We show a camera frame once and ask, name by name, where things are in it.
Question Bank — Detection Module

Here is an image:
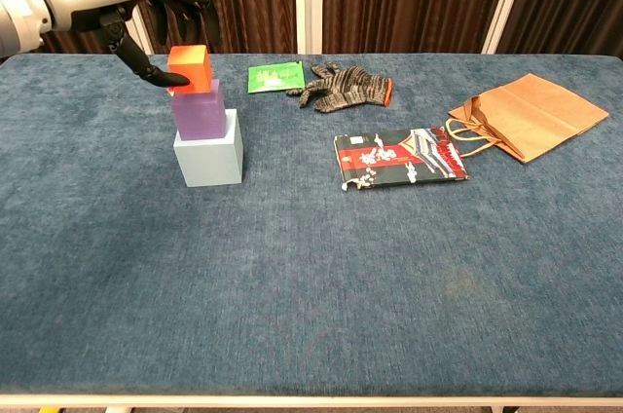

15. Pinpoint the purple cube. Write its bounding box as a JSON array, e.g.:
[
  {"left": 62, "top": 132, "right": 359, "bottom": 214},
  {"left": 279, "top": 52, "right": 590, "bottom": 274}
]
[{"left": 169, "top": 79, "right": 228, "bottom": 141}]

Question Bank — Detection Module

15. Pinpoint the large light blue cube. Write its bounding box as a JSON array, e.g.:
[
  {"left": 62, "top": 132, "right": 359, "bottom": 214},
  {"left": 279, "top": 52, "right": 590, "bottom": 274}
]
[{"left": 172, "top": 108, "right": 244, "bottom": 189}]

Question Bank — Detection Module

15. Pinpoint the green foil packet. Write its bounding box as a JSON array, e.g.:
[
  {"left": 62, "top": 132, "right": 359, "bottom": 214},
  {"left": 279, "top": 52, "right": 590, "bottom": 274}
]
[{"left": 247, "top": 60, "right": 307, "bottom": 94}]

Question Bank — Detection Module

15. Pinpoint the small orange yellow cube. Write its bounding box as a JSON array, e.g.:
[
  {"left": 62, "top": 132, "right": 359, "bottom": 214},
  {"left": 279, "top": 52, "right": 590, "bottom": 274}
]
[{"left": 166, "top": 44, "right": 214, "bottom": 96}]

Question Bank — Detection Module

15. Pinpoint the blue table mat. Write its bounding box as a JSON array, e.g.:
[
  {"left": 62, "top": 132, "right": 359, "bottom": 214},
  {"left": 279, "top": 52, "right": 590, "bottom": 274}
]
[{"left": 0, "top": 53, "right": 623, "bottom": 397}]

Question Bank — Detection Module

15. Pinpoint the dark patterned paper bag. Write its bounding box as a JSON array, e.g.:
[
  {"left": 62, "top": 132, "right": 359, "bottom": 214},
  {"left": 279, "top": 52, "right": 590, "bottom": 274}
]
[{"left": 333, "top": 126, "right": 471, "bottom": 193}]

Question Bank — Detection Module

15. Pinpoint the brown paper bag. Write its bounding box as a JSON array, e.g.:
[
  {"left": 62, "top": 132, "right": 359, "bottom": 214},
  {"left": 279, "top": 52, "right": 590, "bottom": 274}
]
[{"left": 445, "top": 72, "right": 610, "bottom": 165}]

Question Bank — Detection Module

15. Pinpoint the grey striped work glove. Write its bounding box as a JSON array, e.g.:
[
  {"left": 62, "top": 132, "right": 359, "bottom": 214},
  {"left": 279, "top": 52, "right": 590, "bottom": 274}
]
[{"left": 285, "top": 61, "right": 394, "bottom": 115}]

